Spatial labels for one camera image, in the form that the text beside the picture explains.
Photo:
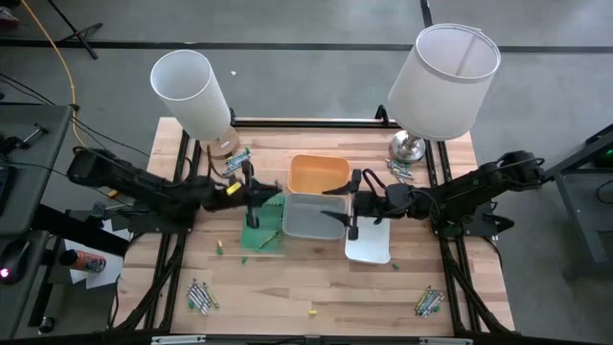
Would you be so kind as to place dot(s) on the white paper sheets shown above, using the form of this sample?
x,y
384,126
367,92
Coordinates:
x,y
107,275

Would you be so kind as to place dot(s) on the black aluminium rig frame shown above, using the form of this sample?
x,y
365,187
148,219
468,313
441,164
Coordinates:
x,y
311,123

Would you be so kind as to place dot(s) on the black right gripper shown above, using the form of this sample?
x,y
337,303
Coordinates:
x,y
388,203

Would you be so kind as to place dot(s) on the black tripod stand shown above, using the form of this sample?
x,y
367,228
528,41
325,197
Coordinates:
x,y
76,32

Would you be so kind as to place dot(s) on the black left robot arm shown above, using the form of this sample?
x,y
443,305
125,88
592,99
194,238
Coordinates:
x,y
143,184

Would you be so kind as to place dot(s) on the orange plastic bin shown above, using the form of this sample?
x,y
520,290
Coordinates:
x,y
311,175

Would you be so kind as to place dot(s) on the green translucent plastic bin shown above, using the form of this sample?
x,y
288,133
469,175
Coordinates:
x,y
270,225

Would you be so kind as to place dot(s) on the grey plastic bin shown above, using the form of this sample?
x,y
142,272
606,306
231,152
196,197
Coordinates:
x,y
306,218

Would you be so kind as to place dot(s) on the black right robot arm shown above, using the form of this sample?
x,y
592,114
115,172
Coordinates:
x,y
479,184

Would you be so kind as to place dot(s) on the silver metal bracket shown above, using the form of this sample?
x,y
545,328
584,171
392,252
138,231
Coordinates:
x,y
177,339
445,341

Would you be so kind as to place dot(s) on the black computer mouse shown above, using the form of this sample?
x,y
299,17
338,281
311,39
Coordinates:
x,y
16,259

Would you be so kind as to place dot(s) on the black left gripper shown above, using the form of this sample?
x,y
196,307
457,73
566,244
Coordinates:
x,y
234,196

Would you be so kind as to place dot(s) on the black clamp tool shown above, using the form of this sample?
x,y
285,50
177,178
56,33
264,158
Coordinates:
x,y
29,136

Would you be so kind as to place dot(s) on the cylinder shade lamp wooden base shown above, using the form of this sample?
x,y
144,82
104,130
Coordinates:
x,y
191,96

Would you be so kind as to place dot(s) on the green paper-wrapped crayon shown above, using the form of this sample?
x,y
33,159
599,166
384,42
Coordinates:
x,y
242,154

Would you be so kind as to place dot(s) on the black round cap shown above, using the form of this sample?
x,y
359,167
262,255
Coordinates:
x,y
46,325

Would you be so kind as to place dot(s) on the tapered shade lamp chrome base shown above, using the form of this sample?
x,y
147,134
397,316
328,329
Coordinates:
x,y
440,86

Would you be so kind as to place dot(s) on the white plastic bin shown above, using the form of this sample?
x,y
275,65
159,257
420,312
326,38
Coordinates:
x,y
371,244

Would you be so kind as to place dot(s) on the black side table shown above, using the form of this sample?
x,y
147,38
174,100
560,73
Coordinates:
x,y
582,215

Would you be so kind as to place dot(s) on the orange spray can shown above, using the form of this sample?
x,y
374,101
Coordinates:
x,y
88,262

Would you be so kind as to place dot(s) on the grey side table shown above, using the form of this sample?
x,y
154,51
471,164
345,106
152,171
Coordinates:
x,y
33,191

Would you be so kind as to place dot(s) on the black flat beam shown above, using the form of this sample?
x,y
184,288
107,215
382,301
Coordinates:
x,y
72,227

